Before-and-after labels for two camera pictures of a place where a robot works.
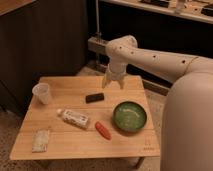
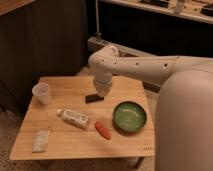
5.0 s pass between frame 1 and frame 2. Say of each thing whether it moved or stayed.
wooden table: stayed
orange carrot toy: stayed
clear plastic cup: stayed
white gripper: moved
